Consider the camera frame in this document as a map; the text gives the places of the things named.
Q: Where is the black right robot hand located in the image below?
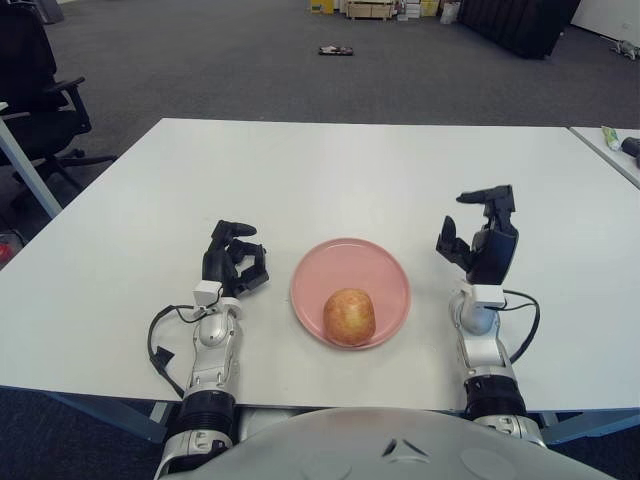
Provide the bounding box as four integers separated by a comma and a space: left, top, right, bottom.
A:
435, 184, 520, 288

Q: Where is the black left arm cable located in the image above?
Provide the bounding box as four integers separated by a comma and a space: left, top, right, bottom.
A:
146, 303, 209, 399

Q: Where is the wooden crate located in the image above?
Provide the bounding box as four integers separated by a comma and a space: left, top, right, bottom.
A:
345, 0, 395, 21

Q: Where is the red object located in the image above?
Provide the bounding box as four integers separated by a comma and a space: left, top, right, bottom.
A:
0, 230, 25, 266

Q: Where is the pink round plate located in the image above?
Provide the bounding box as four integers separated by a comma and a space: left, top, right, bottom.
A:
290, 237, 413, 350

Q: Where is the red yellow apple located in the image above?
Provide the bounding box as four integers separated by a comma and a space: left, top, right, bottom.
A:
322, 287, 377, 347

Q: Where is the white desk leg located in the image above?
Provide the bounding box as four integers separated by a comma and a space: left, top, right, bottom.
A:
0, 117, 64, 219

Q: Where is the black partition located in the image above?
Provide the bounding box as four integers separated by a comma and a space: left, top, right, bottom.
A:
457, 0, 582, 60

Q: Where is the black office chair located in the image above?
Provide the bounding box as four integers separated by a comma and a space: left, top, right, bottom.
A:
0, 4, 119, 201

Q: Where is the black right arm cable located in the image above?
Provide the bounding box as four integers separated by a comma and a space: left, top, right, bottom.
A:
502, 289, 542, 366

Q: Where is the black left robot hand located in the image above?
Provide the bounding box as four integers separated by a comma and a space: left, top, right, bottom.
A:
201, 219, 272, 300

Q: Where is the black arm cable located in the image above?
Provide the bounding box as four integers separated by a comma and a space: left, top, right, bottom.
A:
502, 289, 542, 366
146, 303, 209, 399

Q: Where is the grey robot torso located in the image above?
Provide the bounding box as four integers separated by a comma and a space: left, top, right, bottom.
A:
194, 407, 604, 480

